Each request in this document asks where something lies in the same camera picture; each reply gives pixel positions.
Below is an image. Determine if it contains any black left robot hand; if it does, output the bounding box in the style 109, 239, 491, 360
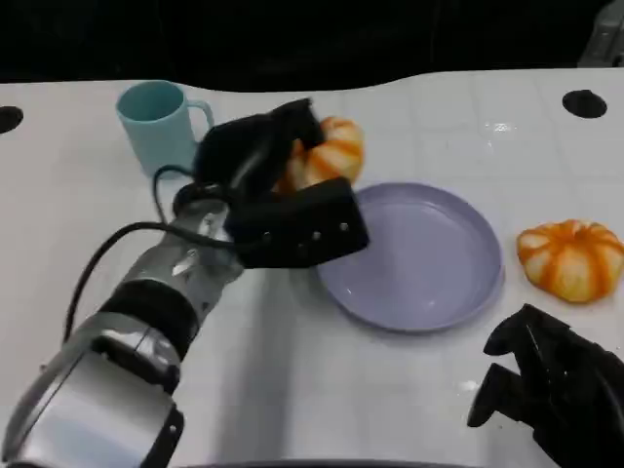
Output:
192, 97, 328, 197

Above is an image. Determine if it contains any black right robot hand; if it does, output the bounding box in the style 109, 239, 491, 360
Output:
465, 302, 624, 468

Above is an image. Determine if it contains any orange and white bread roll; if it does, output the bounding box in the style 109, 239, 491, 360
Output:
516, 218, 624, 304
272, 115, 366, 196

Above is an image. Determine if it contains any pale green mug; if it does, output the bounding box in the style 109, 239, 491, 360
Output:
114, 80, 215, 180

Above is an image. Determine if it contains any lilac plate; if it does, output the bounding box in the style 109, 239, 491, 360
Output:
314, 181, 505, 335

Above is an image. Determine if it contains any black table grommet hole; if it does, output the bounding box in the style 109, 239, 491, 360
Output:
0, 105, 24, 134
562, 89, 608, 118

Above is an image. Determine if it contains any grey background machine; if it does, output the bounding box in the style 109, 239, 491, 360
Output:
577, 0, 624, 67

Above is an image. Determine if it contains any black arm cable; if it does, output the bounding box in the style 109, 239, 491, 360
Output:
64, 164, 245, 342

